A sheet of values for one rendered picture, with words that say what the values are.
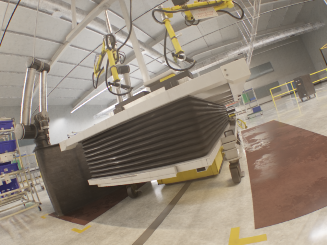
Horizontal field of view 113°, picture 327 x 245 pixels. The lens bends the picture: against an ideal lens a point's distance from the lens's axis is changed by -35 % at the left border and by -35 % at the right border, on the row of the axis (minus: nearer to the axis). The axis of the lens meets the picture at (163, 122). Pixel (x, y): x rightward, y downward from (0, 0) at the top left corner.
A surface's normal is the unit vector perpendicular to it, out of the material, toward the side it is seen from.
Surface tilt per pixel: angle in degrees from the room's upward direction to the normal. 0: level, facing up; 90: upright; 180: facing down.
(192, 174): 90
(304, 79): 90
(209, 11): 90
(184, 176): 90
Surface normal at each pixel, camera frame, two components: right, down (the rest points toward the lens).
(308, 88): 0.03, -0.08
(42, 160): 0.75, -0.29
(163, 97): -0.43, 0.08
